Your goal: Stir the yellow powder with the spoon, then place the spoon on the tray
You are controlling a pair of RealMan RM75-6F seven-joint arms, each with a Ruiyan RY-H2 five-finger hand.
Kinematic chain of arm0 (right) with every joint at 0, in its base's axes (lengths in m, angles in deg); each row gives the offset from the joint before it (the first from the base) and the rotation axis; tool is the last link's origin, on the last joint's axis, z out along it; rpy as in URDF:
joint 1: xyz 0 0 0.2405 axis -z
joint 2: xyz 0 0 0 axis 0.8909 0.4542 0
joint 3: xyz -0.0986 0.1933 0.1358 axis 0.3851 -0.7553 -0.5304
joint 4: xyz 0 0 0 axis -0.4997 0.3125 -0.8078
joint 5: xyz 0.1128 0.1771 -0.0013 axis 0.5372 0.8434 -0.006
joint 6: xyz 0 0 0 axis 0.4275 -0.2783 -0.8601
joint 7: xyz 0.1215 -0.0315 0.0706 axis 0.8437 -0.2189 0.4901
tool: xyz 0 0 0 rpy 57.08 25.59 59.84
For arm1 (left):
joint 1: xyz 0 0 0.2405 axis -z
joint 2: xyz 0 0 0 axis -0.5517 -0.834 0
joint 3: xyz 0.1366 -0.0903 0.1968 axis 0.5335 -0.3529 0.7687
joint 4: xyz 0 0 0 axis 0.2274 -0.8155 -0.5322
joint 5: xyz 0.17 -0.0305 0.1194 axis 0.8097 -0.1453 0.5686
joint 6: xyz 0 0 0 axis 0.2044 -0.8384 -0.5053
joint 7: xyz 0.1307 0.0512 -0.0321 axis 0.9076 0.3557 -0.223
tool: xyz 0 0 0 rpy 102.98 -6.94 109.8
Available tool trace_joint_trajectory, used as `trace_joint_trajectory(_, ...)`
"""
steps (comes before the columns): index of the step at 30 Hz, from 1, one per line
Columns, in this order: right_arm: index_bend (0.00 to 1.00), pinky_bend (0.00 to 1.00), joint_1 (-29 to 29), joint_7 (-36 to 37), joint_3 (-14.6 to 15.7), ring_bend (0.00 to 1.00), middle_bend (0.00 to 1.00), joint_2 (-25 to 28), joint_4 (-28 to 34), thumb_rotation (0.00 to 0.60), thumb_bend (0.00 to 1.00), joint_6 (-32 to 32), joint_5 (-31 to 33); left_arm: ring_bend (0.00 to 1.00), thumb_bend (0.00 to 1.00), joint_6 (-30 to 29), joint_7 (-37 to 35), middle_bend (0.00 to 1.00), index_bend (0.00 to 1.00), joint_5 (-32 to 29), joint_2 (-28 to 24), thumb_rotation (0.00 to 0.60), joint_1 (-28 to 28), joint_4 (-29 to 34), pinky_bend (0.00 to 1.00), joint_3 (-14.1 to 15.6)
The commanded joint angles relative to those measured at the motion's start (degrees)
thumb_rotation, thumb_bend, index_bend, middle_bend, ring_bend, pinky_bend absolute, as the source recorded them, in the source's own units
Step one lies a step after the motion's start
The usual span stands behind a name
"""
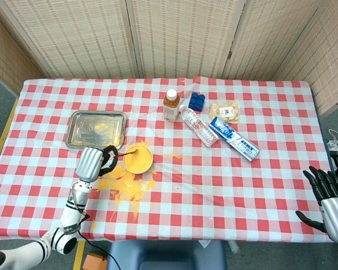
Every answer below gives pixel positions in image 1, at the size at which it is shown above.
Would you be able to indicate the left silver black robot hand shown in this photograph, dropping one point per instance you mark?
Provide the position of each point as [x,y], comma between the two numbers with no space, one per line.
[88,164]

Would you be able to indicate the black metal spoon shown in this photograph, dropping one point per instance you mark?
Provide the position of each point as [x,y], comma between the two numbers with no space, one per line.
[129,153]

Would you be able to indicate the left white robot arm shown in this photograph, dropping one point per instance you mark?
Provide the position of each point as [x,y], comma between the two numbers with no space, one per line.
[71,216]

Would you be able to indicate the silver metal tray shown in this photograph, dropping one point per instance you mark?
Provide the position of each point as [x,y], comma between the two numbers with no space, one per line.
[84,126]

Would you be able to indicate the off-white bowl of yellow powder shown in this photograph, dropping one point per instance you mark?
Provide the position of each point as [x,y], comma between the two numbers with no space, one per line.
[139,163]

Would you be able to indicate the spilled yellow powder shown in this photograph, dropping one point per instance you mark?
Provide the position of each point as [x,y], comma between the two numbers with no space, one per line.
[129,187]

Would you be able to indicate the orange box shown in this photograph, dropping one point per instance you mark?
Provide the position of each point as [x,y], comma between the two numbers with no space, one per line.
[94,261]

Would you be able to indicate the amber tea bottle white cap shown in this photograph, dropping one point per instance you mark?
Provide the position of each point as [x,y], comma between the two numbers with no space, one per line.
[171,109]

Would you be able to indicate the clear plastic water bottle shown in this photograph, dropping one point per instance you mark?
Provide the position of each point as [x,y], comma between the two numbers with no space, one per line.
[198,126]

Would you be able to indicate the dark blue chair seat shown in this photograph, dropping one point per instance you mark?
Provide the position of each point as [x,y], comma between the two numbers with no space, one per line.
[166,256]

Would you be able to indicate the blue toy building block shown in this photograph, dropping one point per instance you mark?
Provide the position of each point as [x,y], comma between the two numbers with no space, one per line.
[196,102]

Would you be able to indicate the red white checkered tablecloth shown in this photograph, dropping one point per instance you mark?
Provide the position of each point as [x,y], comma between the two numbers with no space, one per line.
[214,191]

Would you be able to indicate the beige bamboo folding screen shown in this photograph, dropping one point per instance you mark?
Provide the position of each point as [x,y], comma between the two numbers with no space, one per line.
[73,36]

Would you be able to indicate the blue white toothpaste box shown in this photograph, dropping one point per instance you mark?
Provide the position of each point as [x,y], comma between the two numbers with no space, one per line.
[233,139]

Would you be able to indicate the clear snack packet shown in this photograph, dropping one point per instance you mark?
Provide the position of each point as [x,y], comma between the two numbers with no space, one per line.
[224,112]

